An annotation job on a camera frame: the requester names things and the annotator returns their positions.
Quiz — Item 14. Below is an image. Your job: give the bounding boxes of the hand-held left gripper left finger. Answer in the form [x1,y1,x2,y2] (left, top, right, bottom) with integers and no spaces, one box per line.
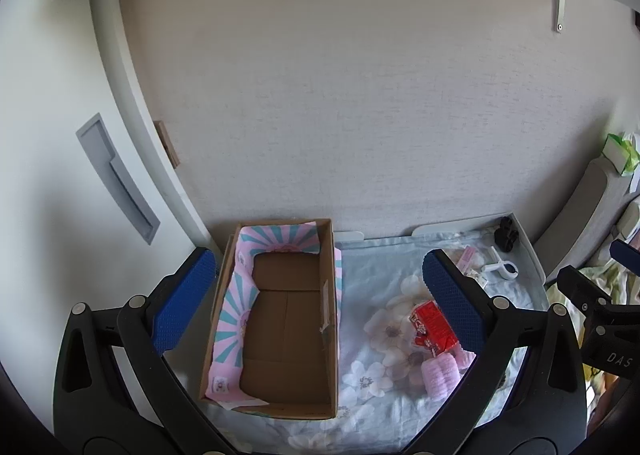
[52,247,236,447]

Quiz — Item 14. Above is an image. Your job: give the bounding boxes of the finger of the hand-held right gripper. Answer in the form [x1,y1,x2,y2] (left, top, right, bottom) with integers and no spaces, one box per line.
[556,266,618,316]
[610,239,640,266]

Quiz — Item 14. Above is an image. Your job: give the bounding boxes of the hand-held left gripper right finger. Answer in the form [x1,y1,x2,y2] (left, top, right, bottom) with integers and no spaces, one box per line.
[414,249,588,447]

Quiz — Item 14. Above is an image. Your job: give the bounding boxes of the red snack packet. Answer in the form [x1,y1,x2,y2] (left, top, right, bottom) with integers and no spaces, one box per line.
[409,299,476,361]

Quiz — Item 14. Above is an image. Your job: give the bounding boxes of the long pink box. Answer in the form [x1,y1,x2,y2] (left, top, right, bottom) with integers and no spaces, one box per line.
[457,245,483,276]

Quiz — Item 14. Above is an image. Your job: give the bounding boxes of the white plastic clip tool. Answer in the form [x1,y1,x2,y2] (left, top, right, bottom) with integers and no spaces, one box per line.
[477,247,521,282]

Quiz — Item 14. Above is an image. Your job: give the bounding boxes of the pink fluffy hair roller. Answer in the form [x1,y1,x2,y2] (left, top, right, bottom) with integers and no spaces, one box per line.
[421,352,461,398]

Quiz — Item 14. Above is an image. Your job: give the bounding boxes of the black hair scrunchie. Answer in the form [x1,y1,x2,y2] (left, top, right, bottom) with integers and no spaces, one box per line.
[494,216,521,252]

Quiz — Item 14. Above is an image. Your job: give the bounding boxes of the cardboard box pink striped flaps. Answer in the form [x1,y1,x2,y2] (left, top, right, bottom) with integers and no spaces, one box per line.
[199,218,346,420]

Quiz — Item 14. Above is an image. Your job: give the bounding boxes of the white desktop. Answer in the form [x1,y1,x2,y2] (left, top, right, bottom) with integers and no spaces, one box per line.
[332,212,548,286]

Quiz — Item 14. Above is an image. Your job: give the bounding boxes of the yellow green blanket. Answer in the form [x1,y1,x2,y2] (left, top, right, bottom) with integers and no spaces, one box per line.
[547,255,640,308]

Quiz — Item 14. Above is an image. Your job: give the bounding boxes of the white plastic container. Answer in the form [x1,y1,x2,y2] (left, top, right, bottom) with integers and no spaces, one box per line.
[617,200,640,241]

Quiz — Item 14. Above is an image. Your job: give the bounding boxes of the grey chair back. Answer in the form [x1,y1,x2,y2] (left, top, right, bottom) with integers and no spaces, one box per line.
[532,155,633,281]

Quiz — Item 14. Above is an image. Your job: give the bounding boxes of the pale blue floral cloth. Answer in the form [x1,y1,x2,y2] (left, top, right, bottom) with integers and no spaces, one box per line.
[210,230,548,455]

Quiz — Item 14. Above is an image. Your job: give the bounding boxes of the green tissue pack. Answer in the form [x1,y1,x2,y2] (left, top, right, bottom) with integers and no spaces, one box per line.
[602,132,640,176]

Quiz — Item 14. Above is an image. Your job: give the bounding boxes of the white door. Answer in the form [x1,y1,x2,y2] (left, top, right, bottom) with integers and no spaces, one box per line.
[0,0,221,386]

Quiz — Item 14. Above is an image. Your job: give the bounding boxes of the grey recessed door handle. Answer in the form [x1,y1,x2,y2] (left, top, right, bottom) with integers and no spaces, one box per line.
[76,112,161,246]

